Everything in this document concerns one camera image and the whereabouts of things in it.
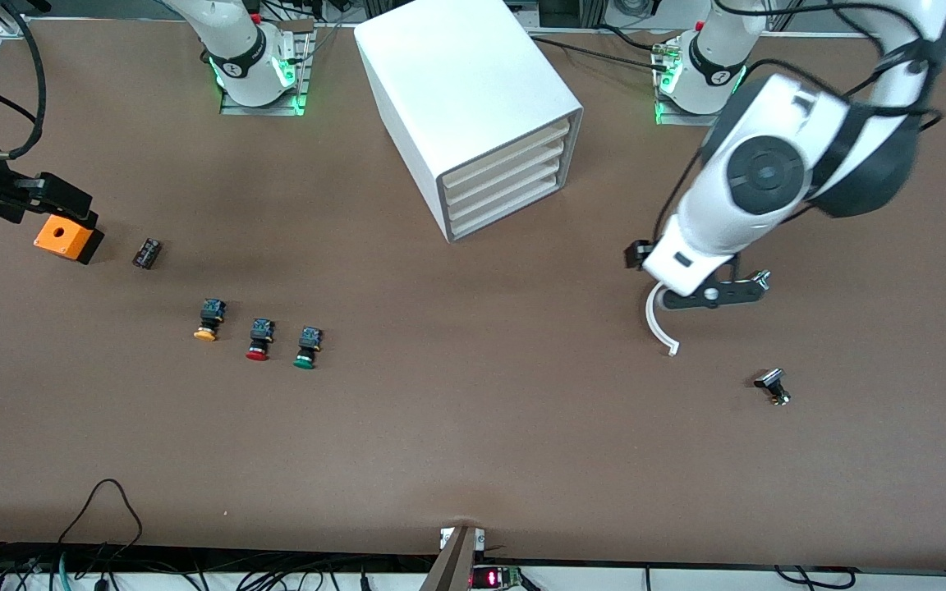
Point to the white drawer holding button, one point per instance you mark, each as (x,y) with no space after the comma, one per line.
(514,189)

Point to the green push button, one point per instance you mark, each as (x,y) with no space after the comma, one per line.
(306,349)

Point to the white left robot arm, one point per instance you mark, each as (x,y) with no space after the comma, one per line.
(760,180)

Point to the white empty drawer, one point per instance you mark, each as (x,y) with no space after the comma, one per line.
(510,171)
(506,152)
(514,207)

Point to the yellow push button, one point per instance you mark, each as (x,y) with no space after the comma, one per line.
(209,320)

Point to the red push button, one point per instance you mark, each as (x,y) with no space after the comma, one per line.
(259,341)

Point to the white drawer cabinet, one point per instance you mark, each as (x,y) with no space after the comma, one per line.
(456,90)

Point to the white curved plastic arc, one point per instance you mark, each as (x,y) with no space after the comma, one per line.
(654,324)

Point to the small black contact block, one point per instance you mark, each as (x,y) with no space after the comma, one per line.
(146,253)

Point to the electronics board red display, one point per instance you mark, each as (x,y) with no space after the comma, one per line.
(493,579)

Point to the orange button enclosure box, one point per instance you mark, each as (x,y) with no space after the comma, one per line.
(62,238)

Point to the silver knob switch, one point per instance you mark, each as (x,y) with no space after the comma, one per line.
(763,280)

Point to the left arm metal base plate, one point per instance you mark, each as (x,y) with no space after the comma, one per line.
(686,119)

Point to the aluminium frame corner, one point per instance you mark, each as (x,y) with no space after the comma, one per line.
(11,29)

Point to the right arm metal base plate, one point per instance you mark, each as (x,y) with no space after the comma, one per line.
(264,109)

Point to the brown camera mount bracket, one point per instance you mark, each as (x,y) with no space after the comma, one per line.
(452,562)

